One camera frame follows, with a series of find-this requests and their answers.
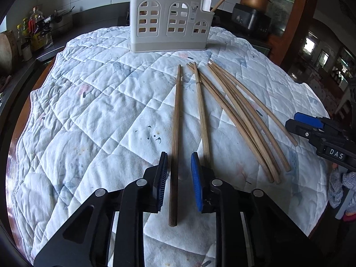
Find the round wooden cutting board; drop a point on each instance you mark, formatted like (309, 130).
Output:
(9, 55)

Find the wooden chopstick nine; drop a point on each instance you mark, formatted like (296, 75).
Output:
(244, 125)

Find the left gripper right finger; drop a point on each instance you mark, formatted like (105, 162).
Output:
(251, 229)

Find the wooden chopstick two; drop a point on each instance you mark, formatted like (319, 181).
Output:
(174, 167)

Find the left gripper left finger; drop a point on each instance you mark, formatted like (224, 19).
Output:
(84, 239)

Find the wooden glass cabinet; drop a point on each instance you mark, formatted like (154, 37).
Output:
(290, 21)

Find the gloved right hand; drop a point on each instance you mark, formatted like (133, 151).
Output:
(337, 183)

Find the sauce bottles cluster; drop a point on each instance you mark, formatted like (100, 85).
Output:
(34, 34)

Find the wooden chopstick four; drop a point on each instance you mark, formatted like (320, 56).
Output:
(203, 123)

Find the wooden chopstick eight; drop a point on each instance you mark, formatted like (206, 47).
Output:
(258, 101)

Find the white quilted cloth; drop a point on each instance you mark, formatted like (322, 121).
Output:
(104, 114)

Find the white plastic utensil holder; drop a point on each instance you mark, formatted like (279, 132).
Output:
(169, 25)

